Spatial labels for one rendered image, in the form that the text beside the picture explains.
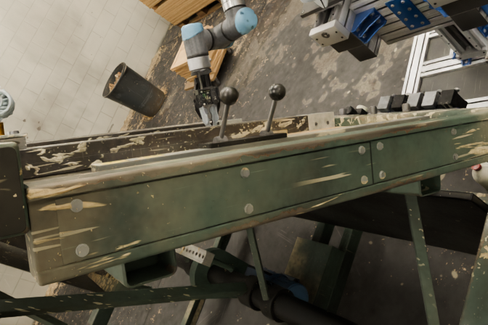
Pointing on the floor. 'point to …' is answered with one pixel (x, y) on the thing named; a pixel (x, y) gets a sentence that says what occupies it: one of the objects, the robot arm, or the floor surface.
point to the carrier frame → (100, 315)
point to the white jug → (481, 174)
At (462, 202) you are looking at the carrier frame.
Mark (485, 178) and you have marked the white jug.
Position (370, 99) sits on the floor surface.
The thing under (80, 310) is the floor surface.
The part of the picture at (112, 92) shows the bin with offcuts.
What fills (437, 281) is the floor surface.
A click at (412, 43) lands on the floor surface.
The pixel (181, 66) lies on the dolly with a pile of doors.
